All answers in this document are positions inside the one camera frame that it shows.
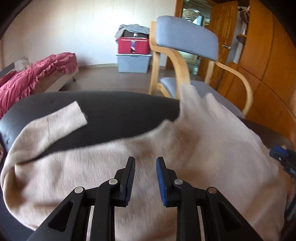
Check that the grey clothes pile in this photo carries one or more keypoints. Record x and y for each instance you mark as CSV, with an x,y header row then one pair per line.
x,y
136,27

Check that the grey plastic storage bin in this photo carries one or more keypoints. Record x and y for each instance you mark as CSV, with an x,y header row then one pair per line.
x,y
131,63

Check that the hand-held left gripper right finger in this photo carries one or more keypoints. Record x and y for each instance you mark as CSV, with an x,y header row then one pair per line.
x,y
160,183

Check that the dark grey headboard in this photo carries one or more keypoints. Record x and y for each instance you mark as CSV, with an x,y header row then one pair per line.
x,y
8,69

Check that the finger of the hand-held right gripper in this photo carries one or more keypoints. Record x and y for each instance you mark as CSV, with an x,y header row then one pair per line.
x,y
277,153

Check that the white floral nightstand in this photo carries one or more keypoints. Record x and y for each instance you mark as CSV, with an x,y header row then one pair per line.
x,y
22,62

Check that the red storage box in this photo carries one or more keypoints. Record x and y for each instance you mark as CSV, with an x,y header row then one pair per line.
x,y
124,46

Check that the frosted glass inner door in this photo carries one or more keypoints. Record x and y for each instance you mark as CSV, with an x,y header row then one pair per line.
x,y
192,14

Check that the white bed base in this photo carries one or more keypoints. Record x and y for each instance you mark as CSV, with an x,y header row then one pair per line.
x,y
62,80

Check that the beige knit sweater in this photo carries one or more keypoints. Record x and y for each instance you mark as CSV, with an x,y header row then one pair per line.
x,y
185,139

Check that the wooden corner shelf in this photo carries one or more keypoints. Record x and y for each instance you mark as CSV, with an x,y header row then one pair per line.
x,y
241,38

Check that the wooden wardrobe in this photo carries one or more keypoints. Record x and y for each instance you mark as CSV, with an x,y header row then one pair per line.
x,y
266,69

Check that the grey cushioned wooden armchair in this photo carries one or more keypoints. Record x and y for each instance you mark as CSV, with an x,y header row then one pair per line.
x,y
185,34

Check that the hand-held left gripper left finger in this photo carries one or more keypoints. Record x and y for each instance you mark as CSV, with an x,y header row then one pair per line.
x,y
129,183

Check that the wooden panel door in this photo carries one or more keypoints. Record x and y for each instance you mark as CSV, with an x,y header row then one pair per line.
x,y
222,27

